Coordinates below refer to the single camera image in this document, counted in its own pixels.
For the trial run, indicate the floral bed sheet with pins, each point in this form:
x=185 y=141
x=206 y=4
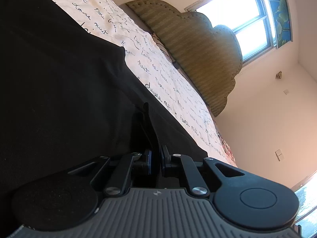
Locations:
x=226 y=151

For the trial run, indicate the bright window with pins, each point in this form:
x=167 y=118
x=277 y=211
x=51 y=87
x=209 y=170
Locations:
x=237 y=17

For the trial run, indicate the floral window curtain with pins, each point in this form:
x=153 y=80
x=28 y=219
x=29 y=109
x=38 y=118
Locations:
x=278 y=12

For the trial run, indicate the black pants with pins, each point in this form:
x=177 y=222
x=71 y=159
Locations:
x=62 y=91

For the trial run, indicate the small white wall plate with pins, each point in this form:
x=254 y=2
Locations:
x=286 y=91

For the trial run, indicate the white wall switch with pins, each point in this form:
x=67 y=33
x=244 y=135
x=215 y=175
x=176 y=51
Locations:
x=280 y=155

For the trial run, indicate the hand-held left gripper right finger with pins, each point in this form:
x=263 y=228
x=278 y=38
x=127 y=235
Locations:
x=165 y=160

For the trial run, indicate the script printed white blanket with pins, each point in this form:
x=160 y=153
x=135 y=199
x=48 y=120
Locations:
x=158 y=74

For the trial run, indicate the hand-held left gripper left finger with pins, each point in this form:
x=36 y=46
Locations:
x=148 y=162

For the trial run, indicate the green upholstered headboard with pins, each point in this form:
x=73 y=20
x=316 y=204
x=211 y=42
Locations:
x=193 y=52

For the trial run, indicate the small wall hook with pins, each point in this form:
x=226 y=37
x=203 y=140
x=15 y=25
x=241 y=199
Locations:
x=279 y=74

